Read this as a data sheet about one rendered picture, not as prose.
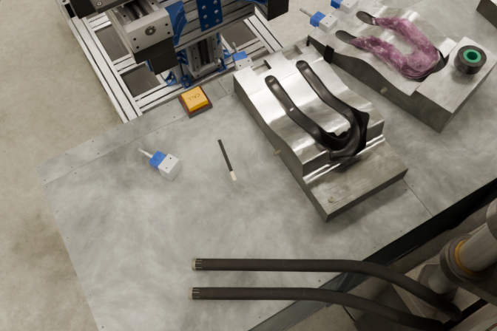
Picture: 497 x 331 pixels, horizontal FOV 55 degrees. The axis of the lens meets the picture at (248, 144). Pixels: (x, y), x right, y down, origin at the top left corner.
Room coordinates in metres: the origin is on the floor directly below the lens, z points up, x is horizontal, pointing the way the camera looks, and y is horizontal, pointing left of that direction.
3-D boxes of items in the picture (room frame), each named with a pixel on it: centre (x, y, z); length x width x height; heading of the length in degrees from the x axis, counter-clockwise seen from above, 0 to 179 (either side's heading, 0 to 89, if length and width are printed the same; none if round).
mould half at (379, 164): (0.70, -0.20, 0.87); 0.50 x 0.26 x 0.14; 26
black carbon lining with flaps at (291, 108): (0.72, -0.20, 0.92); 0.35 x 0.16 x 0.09; 26
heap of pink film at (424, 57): (0.94, -0.47, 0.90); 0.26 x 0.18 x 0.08; 43
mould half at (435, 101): (0.94, -0.48, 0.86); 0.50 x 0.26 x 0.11; 43
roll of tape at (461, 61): (0.83, -0.64, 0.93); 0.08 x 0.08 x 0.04
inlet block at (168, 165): (0.63, 0.26, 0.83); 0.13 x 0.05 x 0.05; 54
